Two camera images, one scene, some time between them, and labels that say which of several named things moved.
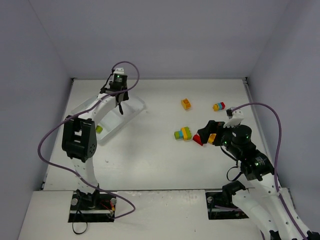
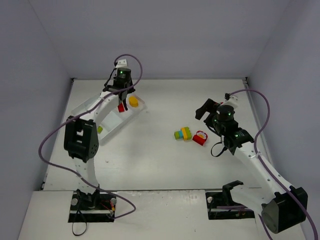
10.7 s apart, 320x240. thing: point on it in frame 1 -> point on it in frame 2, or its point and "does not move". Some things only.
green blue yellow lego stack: (184, 133) does not move
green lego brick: (99, 129) does not move
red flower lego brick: (196, 138) does not move
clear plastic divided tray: (114, 120) does not move
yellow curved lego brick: (211, 138) -> (133, 101)
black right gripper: (217, 133) -> (210, 114)
